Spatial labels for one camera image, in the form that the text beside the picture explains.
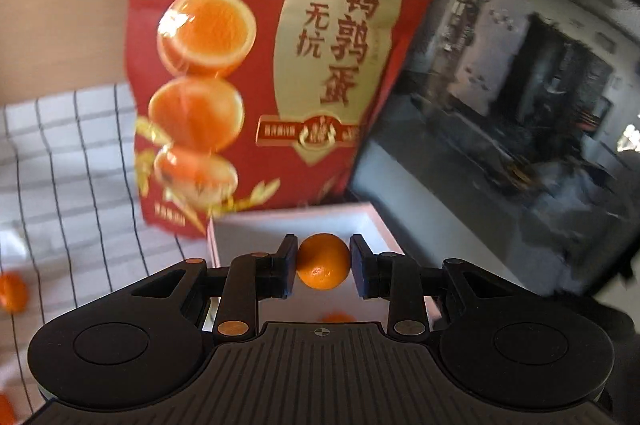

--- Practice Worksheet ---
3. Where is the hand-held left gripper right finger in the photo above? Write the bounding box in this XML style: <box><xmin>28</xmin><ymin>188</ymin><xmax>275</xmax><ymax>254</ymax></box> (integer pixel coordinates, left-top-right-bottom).
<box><xmin>350</xmin><ymin>234</ymin><xmax>506</xmax><ymax>337</ymax></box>

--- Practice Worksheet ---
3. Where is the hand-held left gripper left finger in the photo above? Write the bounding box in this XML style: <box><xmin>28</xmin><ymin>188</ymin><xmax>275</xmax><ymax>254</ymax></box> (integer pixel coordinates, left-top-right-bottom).
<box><xmin>131</xmin><ymin>234</ymin><xmax>301</xmax><ymax>337</ymax></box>

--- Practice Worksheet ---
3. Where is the pink cardboard box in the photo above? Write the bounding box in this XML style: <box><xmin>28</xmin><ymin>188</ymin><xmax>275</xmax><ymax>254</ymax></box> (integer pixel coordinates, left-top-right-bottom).
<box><xmin>206</xmin><ymin>202</ymin><xmax>441</xmax><ymax>336</ymax></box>

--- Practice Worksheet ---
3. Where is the red snack bag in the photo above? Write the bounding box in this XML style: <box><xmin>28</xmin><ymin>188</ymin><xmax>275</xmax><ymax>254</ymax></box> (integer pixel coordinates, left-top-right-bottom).
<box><xmin>124</xmin><ymin>0</ymin><xmax>437</xmax><ymax>238</ymax></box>

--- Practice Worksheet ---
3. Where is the black framed monitor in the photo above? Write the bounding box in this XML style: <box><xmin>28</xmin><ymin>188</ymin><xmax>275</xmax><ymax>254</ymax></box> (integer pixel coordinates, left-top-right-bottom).
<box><xmin>347</xmin><ymin>0</ymin><xmax>640</xmax><ymax>301</ymax></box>

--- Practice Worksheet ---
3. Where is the white black-checked cloth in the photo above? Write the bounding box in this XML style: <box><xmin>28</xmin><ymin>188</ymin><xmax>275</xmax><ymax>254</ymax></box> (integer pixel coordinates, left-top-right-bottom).
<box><xmin>0</xmin><ymin>82</ymin><xmax>216</xmax><ymax>425</ymax></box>

